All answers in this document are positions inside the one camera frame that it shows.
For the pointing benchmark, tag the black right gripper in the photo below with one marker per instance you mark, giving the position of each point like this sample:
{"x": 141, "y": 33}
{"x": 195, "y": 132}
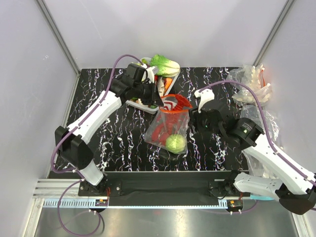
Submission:
{"x": 194, "y": 117}

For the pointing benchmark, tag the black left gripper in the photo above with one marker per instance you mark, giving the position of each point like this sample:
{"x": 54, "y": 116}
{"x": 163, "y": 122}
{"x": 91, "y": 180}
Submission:
{"x": 154, "y": 98}

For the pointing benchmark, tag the red toy lobster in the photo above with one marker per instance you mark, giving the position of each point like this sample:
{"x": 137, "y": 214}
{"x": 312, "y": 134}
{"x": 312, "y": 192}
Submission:
{"x": 172, "y": 118}

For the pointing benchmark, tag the clear zip bag orange zipper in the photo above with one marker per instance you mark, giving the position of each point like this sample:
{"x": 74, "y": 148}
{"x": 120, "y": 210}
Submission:
{"x": 168, "y": 130}

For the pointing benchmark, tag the round green cabbage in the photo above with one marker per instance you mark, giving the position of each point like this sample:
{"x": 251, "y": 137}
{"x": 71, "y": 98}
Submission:
{"x": 175, "y": 143}

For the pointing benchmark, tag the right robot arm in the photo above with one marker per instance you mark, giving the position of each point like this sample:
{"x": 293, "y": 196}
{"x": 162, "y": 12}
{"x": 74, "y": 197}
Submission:
{"x": 294, "y": 186}

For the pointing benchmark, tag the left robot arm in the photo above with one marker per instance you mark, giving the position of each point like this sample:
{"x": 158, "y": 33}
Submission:
{"x": 72, "y": 141}

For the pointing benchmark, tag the teal zip bag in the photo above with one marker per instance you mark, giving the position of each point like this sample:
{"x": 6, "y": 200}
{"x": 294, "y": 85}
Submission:
{"x": 259, "y": 197}

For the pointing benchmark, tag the orange carrot piece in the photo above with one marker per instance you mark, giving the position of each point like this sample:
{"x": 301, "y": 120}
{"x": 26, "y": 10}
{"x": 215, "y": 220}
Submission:
{"x": 167, "y": 83}

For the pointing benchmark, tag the white plastic basket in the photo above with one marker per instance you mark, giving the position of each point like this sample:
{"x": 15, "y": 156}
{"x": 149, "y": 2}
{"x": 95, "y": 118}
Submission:
{"x": 135, "y": 102}

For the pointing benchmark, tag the napa cabbage toy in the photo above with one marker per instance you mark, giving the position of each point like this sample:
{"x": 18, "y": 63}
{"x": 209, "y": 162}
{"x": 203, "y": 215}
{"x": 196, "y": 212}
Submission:
{"x": 166, "y": 67}

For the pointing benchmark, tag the pile of clear bags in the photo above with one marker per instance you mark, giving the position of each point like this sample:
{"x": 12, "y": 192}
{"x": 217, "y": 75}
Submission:
{"x": 252, "y": 77}

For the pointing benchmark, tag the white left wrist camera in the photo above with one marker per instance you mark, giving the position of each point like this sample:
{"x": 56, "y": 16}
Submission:
{"x": 150, "y": 73}

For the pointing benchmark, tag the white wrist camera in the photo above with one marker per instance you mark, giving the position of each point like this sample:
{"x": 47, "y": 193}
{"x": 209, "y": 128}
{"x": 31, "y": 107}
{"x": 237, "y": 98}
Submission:
{"x": 150, "y": 73}
{"x": 204, "y": 96}

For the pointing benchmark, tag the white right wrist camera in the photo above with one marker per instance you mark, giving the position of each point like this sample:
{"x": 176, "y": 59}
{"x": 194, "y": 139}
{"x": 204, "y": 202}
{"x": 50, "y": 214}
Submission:
{"x": 204, "y": 96}

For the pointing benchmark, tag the aluminium frame post left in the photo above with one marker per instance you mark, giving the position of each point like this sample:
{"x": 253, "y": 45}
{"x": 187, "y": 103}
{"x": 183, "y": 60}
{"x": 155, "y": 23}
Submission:
{"x": 57, "y": 34}

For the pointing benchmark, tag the aluminium frame post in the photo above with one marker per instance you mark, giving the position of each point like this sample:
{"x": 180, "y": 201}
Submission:
{"x": 275, "y": 28}
{"x": 57, "y": 34}

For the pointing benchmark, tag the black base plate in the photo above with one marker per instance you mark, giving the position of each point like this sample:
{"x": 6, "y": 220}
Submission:
{"x": 118, "y": 184}

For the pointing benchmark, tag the aluminium frame post right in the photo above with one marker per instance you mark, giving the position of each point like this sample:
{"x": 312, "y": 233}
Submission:
{"x": 275, "y": 28}

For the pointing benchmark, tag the white slotted cable duct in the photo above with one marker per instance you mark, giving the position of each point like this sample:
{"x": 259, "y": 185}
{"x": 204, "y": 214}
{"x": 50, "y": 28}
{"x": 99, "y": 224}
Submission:
{"x": 134, "y": 204}

